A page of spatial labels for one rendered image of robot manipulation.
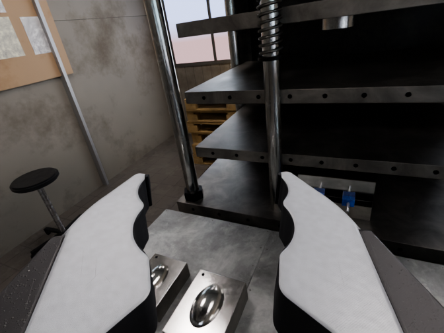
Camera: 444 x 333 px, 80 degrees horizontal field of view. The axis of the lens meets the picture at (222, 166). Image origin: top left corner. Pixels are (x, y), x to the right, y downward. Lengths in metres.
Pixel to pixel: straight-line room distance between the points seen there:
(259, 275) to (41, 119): 2.59
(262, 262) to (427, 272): 0.48
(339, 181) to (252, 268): 0.45
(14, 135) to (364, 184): 2.71
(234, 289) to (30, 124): 2.56
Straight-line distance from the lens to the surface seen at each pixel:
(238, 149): 1.14
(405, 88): 0.97
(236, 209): 1.21
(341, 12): 0.97
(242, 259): 0.98
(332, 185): 1.10
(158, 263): 0.95
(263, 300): 0.88
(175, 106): 1.12
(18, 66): 2.99
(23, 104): 2.99
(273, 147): 1.02
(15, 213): 3.04
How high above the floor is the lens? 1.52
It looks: 28 degrees down
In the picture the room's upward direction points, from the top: 8 degrees counter-clockwise
